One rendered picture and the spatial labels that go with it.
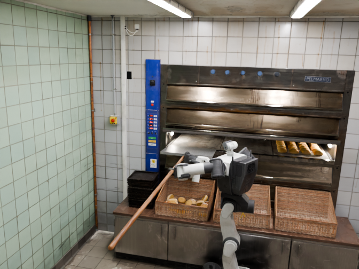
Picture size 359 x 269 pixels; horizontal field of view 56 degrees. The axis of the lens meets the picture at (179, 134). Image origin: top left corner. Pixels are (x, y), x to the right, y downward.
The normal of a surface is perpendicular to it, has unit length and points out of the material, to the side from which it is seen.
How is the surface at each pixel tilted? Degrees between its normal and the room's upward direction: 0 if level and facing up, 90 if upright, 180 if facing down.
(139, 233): 90
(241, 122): 70
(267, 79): 90
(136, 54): 90
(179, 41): 90
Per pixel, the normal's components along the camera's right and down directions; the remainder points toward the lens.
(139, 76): -0.22, 0.22
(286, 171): -0.22, -0.11
